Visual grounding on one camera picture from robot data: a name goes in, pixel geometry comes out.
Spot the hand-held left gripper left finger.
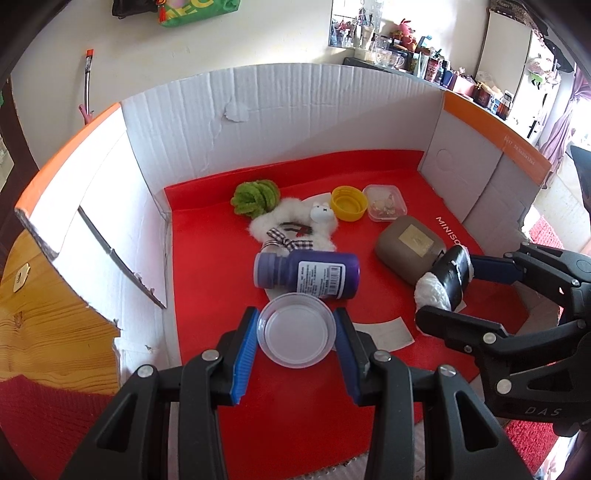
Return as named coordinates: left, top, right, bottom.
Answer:
left=60, top=306, right=260, bottom=480

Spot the red woven mat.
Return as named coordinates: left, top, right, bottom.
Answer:
left=0, top=215, right=591, bottom=480

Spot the green shopping bag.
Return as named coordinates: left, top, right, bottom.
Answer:
left=159, top=0, right=242, bottom=28

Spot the small clear plastic box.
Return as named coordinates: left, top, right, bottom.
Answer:
left=362, top=183, right=408, bottom=223

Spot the metal hose with orange tip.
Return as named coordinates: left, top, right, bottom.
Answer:
left=79, top=49, right=96, bottom=125

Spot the white fluffy plush toy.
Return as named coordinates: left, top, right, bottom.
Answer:
left=246, top=197, right=341, bottom=253

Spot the clear round plastic lid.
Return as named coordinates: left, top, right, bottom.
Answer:
left=256, top=291, right=337, bottom=369

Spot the pink plush on shelf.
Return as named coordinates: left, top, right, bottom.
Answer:
left=392, top=18, right=419, bottom=52

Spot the row of shelf items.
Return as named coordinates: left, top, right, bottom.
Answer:
left=329, top=0, right=516, bottom=123

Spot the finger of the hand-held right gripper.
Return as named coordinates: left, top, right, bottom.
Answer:
left=416, top=306, right=591, bottom=366
left=468, top=242, right=591, bottom=320

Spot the purple curtain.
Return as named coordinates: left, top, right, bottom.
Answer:
left=539, top=68, right=591, bottom=172

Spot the black hanging item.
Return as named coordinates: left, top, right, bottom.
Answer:
left=112, top=0, right=163, bottom=20

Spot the yellow bottle cap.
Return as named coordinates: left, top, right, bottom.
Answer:
left=331, top=185, right=369, bottom=222

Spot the green yarn ball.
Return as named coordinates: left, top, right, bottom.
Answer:
left=230, top=178, right=282, bottom=220

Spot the orange and white cardboard box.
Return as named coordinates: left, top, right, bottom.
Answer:
left=14, top=62, right=555, bottom=480

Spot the purple bottle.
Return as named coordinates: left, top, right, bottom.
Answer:
left=252, top=251, right=361, bottom=301

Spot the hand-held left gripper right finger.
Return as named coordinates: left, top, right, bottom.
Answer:
left=333, top=306, right=536, bottom=480

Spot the taupe square compact case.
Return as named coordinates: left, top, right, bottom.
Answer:
left=373, top=215, right=449, bottom=286

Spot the white roll with black band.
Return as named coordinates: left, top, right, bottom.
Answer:
left=414, top=244, right=476, bottom=313

